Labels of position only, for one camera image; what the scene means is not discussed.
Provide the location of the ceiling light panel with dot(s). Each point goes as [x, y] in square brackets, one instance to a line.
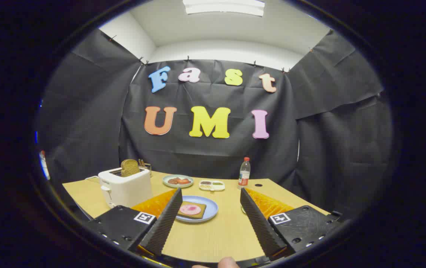
[224, 7]

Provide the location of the brown meat patty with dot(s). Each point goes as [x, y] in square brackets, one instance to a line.
[173, 181]

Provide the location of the white divided condiment tray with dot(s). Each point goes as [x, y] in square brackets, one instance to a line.
[212, 185]

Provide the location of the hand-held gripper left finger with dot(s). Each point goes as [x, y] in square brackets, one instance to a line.
[166, 219]

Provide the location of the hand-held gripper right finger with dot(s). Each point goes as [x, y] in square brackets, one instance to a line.
[257, 223]

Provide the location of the white toaster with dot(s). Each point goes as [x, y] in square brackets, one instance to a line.
[127, 190]

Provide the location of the pink ham slice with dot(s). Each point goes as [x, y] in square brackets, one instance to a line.
[190, 209]

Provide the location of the black backdrop cloth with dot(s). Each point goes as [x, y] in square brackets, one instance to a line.
[205, 156]

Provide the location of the brown bread slice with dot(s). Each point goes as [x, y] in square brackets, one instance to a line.
[130, 168]
[200, 215]

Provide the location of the clear red-capped water bottle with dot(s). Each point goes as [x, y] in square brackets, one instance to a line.
[244, 175]

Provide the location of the red tomato slice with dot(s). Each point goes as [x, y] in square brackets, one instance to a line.
[184, 181]

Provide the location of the pale green round plate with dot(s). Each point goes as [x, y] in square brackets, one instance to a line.
[167, 184]

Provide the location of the blue round plate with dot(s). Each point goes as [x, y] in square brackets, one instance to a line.
[210, 210]

